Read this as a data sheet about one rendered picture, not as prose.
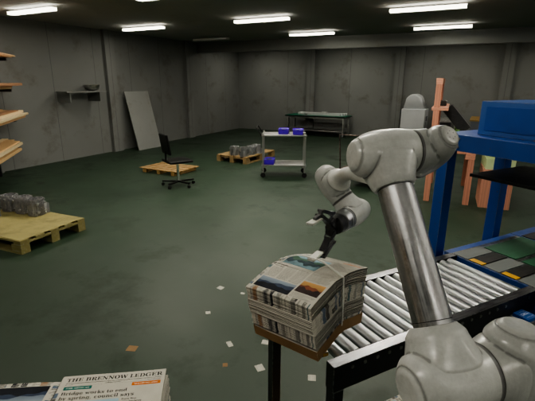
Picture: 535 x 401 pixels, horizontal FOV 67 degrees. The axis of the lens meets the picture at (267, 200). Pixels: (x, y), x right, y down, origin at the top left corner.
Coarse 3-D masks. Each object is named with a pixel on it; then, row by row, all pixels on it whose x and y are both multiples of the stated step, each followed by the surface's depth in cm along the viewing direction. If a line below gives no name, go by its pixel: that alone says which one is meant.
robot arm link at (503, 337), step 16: (496, 320) 106; (512, 320) 105; (480, 336) 105; (496, 336) 101; (512, 336) 99; (528, 336) 98; (496, 352) 99; (512, 352) 98; (528, 352) 96; (512, 368) 96; (528, 368) 96; (512, 384) 96; (528, 384) 97; (512, 400) 97; (528, 400) 99
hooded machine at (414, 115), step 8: (408, 96) 1290; (416, 96) 1277; (408, 104) 1294; (416, 104) 1282; (424, 104) 1305; (408, 112) 1296; (416, 112) 1284; (424, 112) 1273; (400, 120) 1314; (408, 120) 1302; (416, 120) 1290; (424, 120) 1285; (408, 128) 1308; (416, 128) 1295
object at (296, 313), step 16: (272, 272) 154; (288, 272) 152; (304, 272) 150; (256, 288) 146; (272, 288) 144; (288, 288) 143; (304, 288) 141; (320, 288) 140; (256, 304) 149; (272, 304) 143; (288, 304) 137; (304, 304) 134; (320, 304) 136; (336, 304) 145; (256, 320) 153; (272, 320) 146; (288, 320) 140; (304, 320) 135; (320, 320) 137; (336, 320) 146; (288, 336) 144; (304, 336) 138; (320, 336) 138
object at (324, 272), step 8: (280, 264) 158; (288, 264) 157; (296, 264) 157; (304, 264) 157; (312, 264) 157; (312, 272) 150; (320, 272) 150; (328, 272) 150; (344, 272) 150; (336, 280) 143; (336, 288) 144; (344, 288) 149; (344, 296) 149; (344, 304) 149; (344, 312) 150
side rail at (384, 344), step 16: (528, 288) 218; (480, 304) 202; (496, 304) 202; (512, 304) 208; (528, 304) 216; (464, 320) 191; (480, 320) 197; (400, 336) 177; (352, 352) 166; (368, 352) 166; (384, 352) 169; (400, 352) 174; (336, 368) 157; (352, 368) 162; (368, 368) 166; (384, 368) 171; (336, 384) 160; (352, 384) 164
